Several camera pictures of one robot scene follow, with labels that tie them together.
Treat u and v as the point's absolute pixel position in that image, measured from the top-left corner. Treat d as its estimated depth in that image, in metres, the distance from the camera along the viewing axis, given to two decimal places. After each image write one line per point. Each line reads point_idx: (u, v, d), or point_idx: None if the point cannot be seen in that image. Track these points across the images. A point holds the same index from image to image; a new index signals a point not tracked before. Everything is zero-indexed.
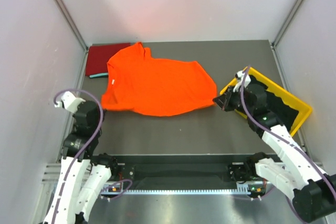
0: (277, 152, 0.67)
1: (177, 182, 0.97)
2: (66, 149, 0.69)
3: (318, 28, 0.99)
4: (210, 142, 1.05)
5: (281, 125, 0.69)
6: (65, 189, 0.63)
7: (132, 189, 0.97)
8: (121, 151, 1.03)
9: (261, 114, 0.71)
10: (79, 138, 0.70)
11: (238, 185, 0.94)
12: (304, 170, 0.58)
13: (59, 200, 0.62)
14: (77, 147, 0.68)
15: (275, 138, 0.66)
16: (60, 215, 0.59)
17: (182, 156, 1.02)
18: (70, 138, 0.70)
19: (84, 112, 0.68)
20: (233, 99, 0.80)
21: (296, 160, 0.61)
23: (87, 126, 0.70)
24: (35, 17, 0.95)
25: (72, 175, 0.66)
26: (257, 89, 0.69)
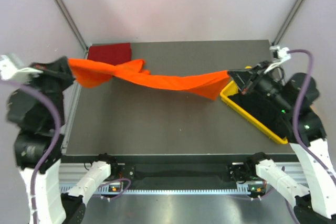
0: (306, 168, 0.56)
1: (179, 182, 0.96)
2: (17, 160, 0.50)
3: (318, 28, 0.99)
4: (210, 142, 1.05)
5: (322, 140, 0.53)
6: (39, 202, 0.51)
7: (132, 190, 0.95)
8: (121, 152, 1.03)
9: (302, 117, 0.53)
10: (32, 142, 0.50)
11: (238, 185, 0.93)
12: (331, 203, 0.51)
13: (36, 213, 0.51)
14: (31, 156, 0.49)
15: (312, 159, 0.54)
16: None
17: (182, 155, 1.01)
18: (20, 142, 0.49)
19: (19, 114, 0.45)
20: (262, 83, 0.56)
21: (325, 188, 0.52)
23: (37, 126, 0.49)
24: (34, 17, 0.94)
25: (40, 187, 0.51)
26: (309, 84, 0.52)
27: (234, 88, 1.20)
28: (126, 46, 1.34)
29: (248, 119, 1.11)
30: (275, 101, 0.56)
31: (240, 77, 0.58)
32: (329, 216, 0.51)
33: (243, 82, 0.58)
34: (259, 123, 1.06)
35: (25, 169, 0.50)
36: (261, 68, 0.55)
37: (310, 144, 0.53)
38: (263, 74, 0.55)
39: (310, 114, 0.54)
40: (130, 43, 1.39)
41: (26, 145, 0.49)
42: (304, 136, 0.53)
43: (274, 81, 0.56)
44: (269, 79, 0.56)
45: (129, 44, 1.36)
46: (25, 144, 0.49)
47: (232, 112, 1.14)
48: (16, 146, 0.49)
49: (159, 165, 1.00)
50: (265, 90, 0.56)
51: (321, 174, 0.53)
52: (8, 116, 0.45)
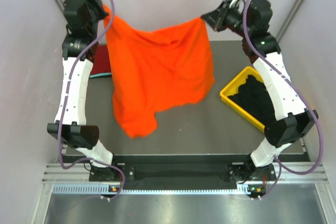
0: (266, 81, 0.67)
1: (181, 182, 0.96)
2: (65, 50, 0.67)
3: (318, 28, 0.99)
4: (208, 142, 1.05)
5: (277, 53, 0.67)
6: (72, 87, 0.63)
7: (130, 190, 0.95)
8: (121, 152, 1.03)
9: (259, 38, 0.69)
10: (78, 39, 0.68)
11: (238, 185, 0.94)
12: (287, 103, 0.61)
13: (66, 97, 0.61)
14: (77, 48, 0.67)
15: (268, 67, 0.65)
16: (71, 112, 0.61)
17: (180, 157, 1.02)
18: (69, 40, 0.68)
19: (74, 9, 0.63)
20: (228, 16, 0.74)
21: (282, 92, 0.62)
23: (82, 25, 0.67)
24: (35, 18, 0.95)
25: (76, 75, 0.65)
26: (264, 6, 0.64)
27: (234, 88, 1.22)
28: None
29: (248, 119, 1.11)
30: (241, 30, 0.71)
31: (211, 17, 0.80)
32: (286, 115, 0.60)
33: (213, 21, 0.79)
34: (259, 122, 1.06)
35: (69, 57, 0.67)
36: (226, 3, 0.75)
37: (266, 55, 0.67)
38: (229, 8, 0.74)
39: (267, 36, 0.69)
40: None
41: (73, 41, 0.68)
42: (260, 50, 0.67)
43: (238, 14, 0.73)
44: (233, 12, 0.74)
45: None
46: (71, 41, 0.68)
47: (232, 111, 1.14)
48: (63, 44, 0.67)
49: (160, 165, 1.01)
50: (231, 21, 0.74)
51: (277, 80, 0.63)
52: (65, 12, 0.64)
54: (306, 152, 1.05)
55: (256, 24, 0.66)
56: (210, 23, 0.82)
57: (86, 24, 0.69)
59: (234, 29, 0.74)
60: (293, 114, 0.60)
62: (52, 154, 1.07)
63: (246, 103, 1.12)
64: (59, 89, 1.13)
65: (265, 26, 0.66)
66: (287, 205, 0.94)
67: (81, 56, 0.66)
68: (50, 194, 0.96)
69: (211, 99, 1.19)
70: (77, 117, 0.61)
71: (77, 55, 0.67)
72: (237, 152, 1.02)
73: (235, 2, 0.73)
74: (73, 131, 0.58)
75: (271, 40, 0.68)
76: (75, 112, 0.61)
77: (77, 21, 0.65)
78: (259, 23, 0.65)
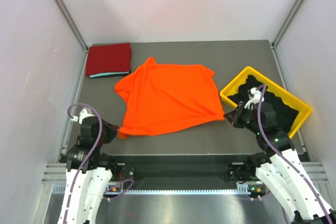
0: (285, 177, 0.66)
1: (187, 181, 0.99)
2: (70, 162, 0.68)
3: (318, 28, 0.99)
4: (206, 142, 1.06)
5: (292, 149, 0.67)
6: (72, 201, 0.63)
7: (132, 190, 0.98)
8: (120, 152, 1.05)
9: (272, 134, 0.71)
10: (82, 150, 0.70)
11: (238, 185, 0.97)
12: (311, 204, 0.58)
13: (66, 211, 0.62)
14: (80, 160, 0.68)
15: (286, 164, 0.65)
16: None
17: (182, 156, 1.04)
18: (73, 151, 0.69)
19: (89, 123, 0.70)
20: (244, 116, 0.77)
21: (303, 191, 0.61)
23: (92, 137, 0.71)
24: (34, 17, 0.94)
25: (77, 186, 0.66)
26: (267, 107, 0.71)
27: (234, 88, 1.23)
28: (126, 46, 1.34)
29: None
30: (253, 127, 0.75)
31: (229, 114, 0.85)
32: (312, 216, 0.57)
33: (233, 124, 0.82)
34: None
35: (72, 170, 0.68)
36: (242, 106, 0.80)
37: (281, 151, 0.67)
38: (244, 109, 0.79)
39: (279, 131, 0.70)
40: (130, 43, 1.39)
41: (78, 151, 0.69)
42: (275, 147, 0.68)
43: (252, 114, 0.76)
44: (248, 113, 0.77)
45: (129, 44, 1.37)
46: (76, 151, 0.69)
47: None
48: (69, 154, 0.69)
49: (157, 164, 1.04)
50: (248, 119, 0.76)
51: (296, 178, 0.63)
52: (81, 125, 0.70)
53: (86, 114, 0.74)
54: (306, 152, 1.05)
55: (266, 124, 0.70)
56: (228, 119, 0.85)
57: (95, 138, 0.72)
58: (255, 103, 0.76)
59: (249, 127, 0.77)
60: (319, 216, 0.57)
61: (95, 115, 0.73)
62: (52, 154, 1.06)
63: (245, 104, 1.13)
64: (59, 89, 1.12)
65: (273, 124, 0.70)
66: None
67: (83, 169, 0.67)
68: (50, 194, 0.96)
69: None
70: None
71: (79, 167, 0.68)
72: (237, 152, 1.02)
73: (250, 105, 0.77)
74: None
75: (284, 136, 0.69)
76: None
77: (89, 133, 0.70)
78: (267, 121, 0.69)
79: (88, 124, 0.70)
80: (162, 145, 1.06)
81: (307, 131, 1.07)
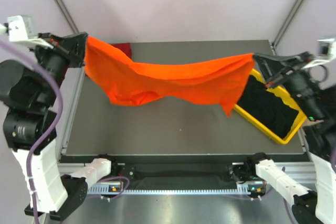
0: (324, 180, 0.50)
1: (187, 181, 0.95)
2: (10, 141, 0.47)
3: (317, 29, 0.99)
4: (206, 142, 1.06)
5: None
6: (36, 182, 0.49)
7: (132, 190, 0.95)
8: (121, 151, 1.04)
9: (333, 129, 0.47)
10: (21, 123, 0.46)
11: (238, 185, 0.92)
12: None
13: (34, 194, 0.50)
14: (21, 137, 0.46)
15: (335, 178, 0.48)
16: (44, 204, 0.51)
17: (183, 156, 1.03)
18: (9, 125, 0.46)
19: (6, 88, 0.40)
20: (296, 81, 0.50)
21: None
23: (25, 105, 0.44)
24: (34, 17, 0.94)
25: (36, 168, 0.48)
26: None
27: None
28: (126, 46, 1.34)
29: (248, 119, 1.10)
30: (307, 107, 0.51)
31: (268, 66, 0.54)
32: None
33: (270, 73, 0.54)
34: (260, 123, 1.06)
35: (19, 150, 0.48)
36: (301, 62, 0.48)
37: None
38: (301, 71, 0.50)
39: None
40: (130, 43, 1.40)
41: (15, 126, 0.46)
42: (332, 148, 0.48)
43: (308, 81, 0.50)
44: (306, 77, 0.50)
45: (129, 44, 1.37)
46: (14, 123, 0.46)
47: (233, 112, 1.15)
48: (4, 125, 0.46)
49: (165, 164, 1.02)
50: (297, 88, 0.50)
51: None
52: None
53: (27, 33, 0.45)
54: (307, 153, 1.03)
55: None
56: (264, 71, 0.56)
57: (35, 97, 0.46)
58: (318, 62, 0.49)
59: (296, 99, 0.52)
60: None
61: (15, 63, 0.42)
62: None
63: (246, 104, 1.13)
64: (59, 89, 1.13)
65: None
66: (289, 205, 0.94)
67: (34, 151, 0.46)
68: None
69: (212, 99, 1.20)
70: (55, 203, 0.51)
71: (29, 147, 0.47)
72: (235, 152, 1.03)
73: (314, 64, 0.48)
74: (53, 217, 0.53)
75: None
76: (49, 200, 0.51)
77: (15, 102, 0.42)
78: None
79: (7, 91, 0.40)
80: (163, 145, 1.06)
81: None
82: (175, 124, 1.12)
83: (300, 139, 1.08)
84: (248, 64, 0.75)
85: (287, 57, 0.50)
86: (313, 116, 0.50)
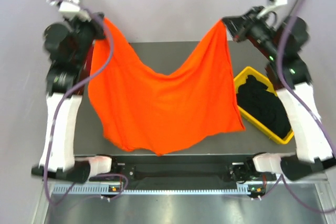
0: (290, 114, 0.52)
1: (187, 181, 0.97)
2: (49, 86, 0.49)
3: (318, 29, 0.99)
4: (209, 143, 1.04)
5: (307, 84, 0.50)
6: (57, 129, 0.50)
7: (132, 189, 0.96)
8: (121, 152, 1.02)
9: (288, 62, 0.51)
10: (64, 71, 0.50)
11: (238, 185, 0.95)
12: (316, 145, 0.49)
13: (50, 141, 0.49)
14: (62, 83, 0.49)
15: (296, 102, 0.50)
16: (55, 157, 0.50)
17: (185, 156, 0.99)
18: (53, 73, 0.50)
19: (56, 42, 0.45)
20: (253, 29, 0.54)
21: (310, 133, 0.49)
23: (67, 58, 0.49)
24: (34, 17, 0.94)
25: (64, 113, 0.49)
26: (298, 23, 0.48)
27: None
28: None
29: (248, 119, 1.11)
30: (266, 49, 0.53)
31: (234, 23, 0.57)
32: (313, 160, 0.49)
33: (234, 31, 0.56)
34: (259, 122, 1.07)
35: (54, 95, 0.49)
36: (255, 13, 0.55)
37: (294, 87, 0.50)
38: (257, 20, 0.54)
39: (297, 61, 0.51)
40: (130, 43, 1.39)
41: (59, 74, 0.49)
42: (288, 79, 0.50)
43: (266, 29, 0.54)
44: (262, 25, 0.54)
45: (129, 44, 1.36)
46: (58, 72, 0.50)
47: None
48: (47, 77, 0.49)
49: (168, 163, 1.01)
50: (255, 35, 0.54)
51: (305, 117, 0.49)
52: (43, 41, 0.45)
53: (81, 9, 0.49)
54: None
55: (288, 50, 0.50)
56: (230, 30, 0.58)
57: (74, 54, 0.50)
58: (272, 11, 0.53)
59: (258, 46, 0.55)
60: (321, 160, 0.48)
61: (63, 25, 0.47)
62: None
63: (246, 103, 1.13)
64: None
65: (295, 51, 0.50)
66: (288, 205, 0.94)
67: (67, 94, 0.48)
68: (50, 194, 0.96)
69: None
70: (65, 161, 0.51)
71: (64, 91, 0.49)
72: (237, 151, 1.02)
73: (266, 13, 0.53)
74: (59, 178, 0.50)
75: (302, 66, 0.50)
76: (62, 155, 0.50)
77: (60, 54, 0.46)
78: (290, 47, 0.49)
79: (57, 42, 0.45)
80: None
81: None
82: None
83: None
84: (221, 34, 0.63)
85: (245, 13, 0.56)
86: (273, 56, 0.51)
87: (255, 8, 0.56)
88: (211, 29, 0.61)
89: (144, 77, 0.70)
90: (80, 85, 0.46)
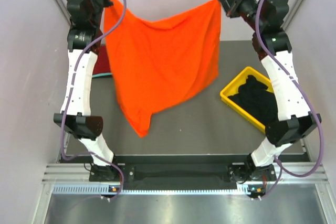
0: (272, 79, 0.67)
1: (185, 182, 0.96)
2: (71, 43, 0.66)
3: (318, 29, 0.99)
4: (207, 142, 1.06)
5: (287, 52, 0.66)
6: (77, 79, 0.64)
7: (131, 190, 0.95)
8: (121, 152, 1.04)
9: (270, 34, 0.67)
10: (83, 31, 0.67)
11: (238, 185, 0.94)
12: (292, 104, 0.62)
13: (72, 89, 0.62)
14: (81, 40, 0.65)
15: (277, 67, 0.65)
16: (76, 103, 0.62)
17: (180, 156, 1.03)
18: (73, 33, 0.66)
19: (76, 3, 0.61)
20: (243, 4, 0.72)
21: (288, 93, 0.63)
23: (86, 18, 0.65)
24: (34, 17, 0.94)
25: (81, 66, 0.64)
26: None
27: (234, 88, 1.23)
28: None
29: (248, 119, 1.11)
30: (253, 21, 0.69)
31: (227, 1, 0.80)
32: (290, 117, 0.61)
33: (229, 6, 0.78)
34: (259, 122, 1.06)
35: (74, 50, 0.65)
36: None
37: (276, 53, 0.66)
38: None
39: (279, 32, 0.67)
40: None
41: (79, 33, 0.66)
42: (271, 46, 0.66)
43: (253, 4, 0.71)
44: (250, 0, 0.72)
45: None
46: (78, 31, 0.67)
47: (232, 112, 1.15)
48: (69, 36, 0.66)
49: (167, 163, 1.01)
50: (245, 9, 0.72)
51: (284, 78, 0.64)
52: (67, 4, 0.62)
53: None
54: (306, 152, 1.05)
55: (270, 20, 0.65)
56: (224, 6, 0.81)
57: (91, 16, 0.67)
58: None
59: (247, 19, 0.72)
60: (296, 116, 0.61)
61: None
62: (52, 154, 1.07)
63: (246, 103, 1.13)
64: (59, 89, 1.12)
65: (278, 23, 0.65)
66: (288, 205, 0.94)
67: (87, 49, 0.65)
68: (50, 194, 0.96)
69: (211, 99, 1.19)
70: (83, 107, 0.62)
71: (82, 47, 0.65)
72: (237, 152, 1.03)
73: None
74: (79, 122, 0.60)
75: (283, 37, 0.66)
76: (80, 100, 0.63)
77: (81, 14, 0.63)
78: (273, 18, 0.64)
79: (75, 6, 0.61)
80: (161, 147, 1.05)
81: None
82: (177, 121, 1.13)
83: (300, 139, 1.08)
84: (216, 12, 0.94)
85: None
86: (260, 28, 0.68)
87: None
88: (210, 2, 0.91)
89: (143, 27, 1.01)
90: (96, 41, 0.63)
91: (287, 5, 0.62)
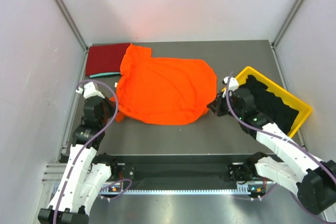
0: (273, 148, 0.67)
1: (185, 182, 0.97)
2: (75, 138, 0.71)
3: (319, 29, 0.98)
4: (207, 143, 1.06)
5: (271, 123, 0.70)
6: (73, 173, 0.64)
7: (132, 190, 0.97)
8: (121, 152, 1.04)
9: (251, 116, 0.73)
10: (88, 129, 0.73)
11: (238, 185, 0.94)
12: (301, 161, 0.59)
13: (66, 183, 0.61)
14: (86, 137, 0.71)
15: (269, 136, 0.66)
16: (66, 198, 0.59)
17: (181, 155, 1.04)
18: (79, 129, 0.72)
19: (92, 105, 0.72)
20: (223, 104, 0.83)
21: (292, 153, 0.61)
23: (95, 118, 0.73)
24: (34, 17, 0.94)
25: (80, 161, 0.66)
26: (244, 93, 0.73)
27: None
28: (124, 46, 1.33)
29: None
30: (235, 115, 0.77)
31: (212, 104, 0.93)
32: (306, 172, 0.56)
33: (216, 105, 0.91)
34: None
35: (76, 145, 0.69)
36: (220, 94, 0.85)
37: (262, 127, 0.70)
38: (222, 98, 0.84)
39: (259, 113, 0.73)
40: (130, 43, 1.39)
41: (84, 129, 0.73)
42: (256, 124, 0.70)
43: None
44: None
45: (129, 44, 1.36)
46: (83, 129, 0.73)
47: None
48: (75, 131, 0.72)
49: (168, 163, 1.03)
50: None
51: (281, 144, 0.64)
52: (85, 106, 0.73)
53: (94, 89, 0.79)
54: None
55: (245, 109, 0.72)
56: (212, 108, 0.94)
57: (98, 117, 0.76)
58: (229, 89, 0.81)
59: None
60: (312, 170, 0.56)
61: (97, 96, 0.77)
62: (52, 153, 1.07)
63: None
64: (59, 89, 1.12)
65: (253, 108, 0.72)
66: (289, 205, 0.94)
67: (87, 144, 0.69)
68: (50, 194, 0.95)
69: None
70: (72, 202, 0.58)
71: (85, 142, 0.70)
72: (235, 152, 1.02)
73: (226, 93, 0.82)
74: (63, 220, 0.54)
75: (263, 116, 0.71)
76: (72, 195, 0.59)
77: (92, 114, 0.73)
78: (248, 106, 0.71)
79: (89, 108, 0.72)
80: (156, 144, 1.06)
81: (307, 131, 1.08)
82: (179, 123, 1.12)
83: (300, 139, 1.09)
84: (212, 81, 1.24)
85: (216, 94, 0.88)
86: (241, 116, 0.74)
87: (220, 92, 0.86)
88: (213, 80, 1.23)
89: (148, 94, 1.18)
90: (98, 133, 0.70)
91: (251, 94, 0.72)
